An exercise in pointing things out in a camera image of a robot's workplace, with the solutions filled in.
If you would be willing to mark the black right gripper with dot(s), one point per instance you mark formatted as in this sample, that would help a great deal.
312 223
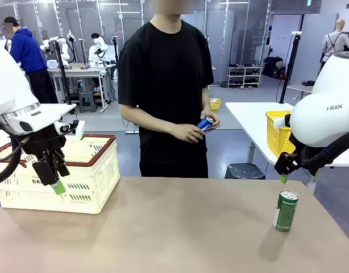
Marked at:
295 148

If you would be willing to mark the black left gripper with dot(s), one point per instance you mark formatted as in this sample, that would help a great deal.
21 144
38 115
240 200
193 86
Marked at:
43 142

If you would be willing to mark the green drink can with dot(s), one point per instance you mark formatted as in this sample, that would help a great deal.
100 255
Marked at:
285 210

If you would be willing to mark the blue Pepsi can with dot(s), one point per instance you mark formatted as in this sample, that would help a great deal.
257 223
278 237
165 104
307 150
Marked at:
205 124

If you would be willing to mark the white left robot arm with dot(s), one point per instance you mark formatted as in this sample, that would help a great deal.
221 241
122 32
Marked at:
9 94

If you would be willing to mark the person's right forearm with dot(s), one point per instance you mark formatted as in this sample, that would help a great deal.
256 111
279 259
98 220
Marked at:
151 123

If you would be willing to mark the person's left forearm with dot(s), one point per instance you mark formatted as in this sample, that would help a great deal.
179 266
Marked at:
207 102

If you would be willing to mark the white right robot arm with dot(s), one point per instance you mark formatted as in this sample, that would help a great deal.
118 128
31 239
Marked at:
325 113

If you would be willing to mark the yellow plastic basket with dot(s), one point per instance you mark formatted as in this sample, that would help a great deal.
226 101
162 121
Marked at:
279 136

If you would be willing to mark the person's left hand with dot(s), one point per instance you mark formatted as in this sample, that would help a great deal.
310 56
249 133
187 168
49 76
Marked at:
215 120

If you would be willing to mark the person's right hand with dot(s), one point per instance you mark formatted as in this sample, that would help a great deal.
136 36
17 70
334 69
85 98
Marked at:
188 134

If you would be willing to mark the black stool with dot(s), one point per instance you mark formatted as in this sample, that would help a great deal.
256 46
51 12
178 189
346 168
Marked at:
244 171

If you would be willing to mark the large white table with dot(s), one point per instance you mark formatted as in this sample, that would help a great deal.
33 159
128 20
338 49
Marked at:
248 122

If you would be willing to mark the grey plastic stool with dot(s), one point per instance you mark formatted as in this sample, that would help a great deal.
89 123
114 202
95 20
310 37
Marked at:
87 102

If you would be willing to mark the small yellow bin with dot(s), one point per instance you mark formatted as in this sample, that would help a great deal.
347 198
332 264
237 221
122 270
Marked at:
215 104

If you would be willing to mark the black tripod pole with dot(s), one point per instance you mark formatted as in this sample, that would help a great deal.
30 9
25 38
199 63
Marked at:
62 74

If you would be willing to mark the white shoe rack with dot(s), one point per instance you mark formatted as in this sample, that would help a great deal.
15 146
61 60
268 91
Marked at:
244 76

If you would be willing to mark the black bag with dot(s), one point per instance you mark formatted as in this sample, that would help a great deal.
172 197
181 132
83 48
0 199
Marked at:
272 66

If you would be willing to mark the white lab desk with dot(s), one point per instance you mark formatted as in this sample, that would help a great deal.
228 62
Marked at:
78 72

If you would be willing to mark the man in blue hoodie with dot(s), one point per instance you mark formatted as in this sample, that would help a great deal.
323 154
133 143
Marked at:
29 62

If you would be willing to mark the small white lab robot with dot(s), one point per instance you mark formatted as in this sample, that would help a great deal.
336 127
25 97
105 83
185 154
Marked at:
59 48
102 45

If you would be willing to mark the seated person in white shirt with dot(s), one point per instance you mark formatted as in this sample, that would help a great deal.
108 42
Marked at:
93 52

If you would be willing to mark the mannequin with grey shirt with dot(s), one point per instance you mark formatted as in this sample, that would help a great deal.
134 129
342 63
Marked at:
335 39

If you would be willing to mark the person in black t-shirt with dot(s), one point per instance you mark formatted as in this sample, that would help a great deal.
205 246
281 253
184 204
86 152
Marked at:
163 85

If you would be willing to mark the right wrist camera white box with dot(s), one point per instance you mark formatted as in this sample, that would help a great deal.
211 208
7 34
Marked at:
281 121

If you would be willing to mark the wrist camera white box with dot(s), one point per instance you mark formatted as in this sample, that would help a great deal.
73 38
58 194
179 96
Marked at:
281 121
78 129

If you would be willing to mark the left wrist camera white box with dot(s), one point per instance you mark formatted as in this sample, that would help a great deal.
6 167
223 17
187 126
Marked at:
78 129

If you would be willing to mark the black pole with white camera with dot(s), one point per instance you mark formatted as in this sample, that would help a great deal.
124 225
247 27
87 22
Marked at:
289 68

